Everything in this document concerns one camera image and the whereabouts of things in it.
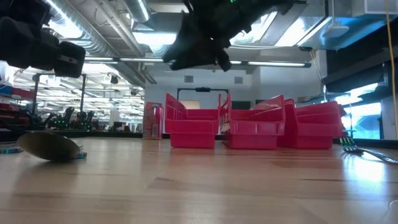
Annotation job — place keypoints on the red plastic bin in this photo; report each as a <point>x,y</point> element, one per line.
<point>192,130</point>
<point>314,127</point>
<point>252,130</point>

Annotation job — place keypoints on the dark wall screen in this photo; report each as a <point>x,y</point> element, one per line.
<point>241,105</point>

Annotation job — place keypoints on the iridescent fork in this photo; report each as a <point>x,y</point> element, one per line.
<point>349,146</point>

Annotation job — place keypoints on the silver ceiling air duct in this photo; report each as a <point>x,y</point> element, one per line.
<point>93,34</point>

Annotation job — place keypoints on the black gantry robot station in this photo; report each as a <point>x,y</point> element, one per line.
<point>59,74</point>

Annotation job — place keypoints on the long ceiling light bar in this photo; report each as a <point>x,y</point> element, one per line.
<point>273,64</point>

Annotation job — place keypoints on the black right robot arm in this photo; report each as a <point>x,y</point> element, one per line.
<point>248,12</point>

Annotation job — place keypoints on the white ceiling device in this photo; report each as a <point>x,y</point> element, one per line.
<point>335,31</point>

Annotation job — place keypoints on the grey wall vent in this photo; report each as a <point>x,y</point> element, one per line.
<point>188,79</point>
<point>238,80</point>

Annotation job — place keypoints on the red shelving unit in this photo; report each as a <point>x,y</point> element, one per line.
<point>15,93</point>

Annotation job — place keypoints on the red soda can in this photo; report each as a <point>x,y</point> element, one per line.
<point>153,121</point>

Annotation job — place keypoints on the black portal frame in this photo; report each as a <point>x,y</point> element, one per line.
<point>202,89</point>

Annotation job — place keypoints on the black ceiling spotlight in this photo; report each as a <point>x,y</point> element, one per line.
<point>114,79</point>

